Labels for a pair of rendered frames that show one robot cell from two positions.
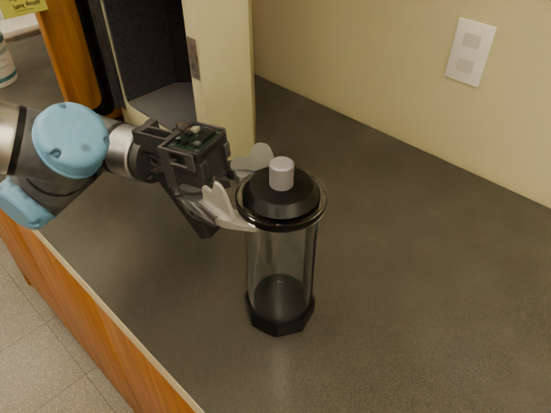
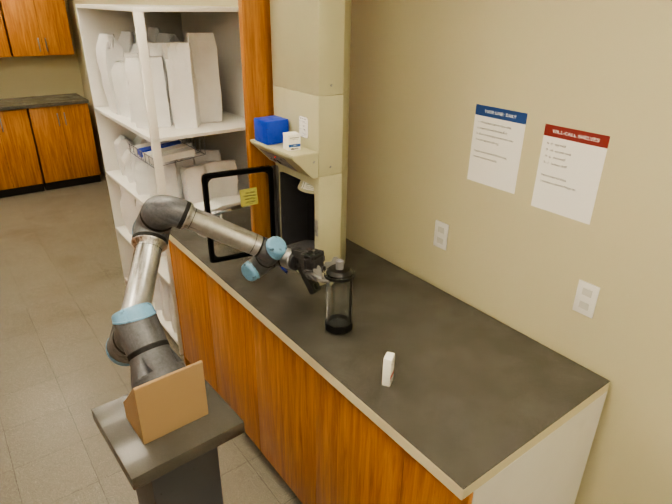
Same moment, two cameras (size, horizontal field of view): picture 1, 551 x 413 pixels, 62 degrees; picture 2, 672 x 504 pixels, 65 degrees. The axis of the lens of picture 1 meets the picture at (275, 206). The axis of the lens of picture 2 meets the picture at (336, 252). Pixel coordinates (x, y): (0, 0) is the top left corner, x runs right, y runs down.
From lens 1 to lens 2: 1.31 m
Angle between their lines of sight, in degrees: 18
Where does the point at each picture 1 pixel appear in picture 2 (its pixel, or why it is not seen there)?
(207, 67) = (321, 231)
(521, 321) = (437, 341)
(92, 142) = (282, 248)
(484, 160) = (453, 287)
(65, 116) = (275, 240)
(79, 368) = not seen: hidden behind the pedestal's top
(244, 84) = (337, 240)
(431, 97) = (429, 255)
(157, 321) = (288, 326)
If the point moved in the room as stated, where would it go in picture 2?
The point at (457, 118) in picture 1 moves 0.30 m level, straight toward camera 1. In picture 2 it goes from (440, 265) to (408, 295)
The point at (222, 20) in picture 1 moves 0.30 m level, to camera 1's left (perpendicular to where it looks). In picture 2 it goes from (329, 214) to (256, 209)
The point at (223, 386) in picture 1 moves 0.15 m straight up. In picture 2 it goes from (311, 345) to (311, 308)
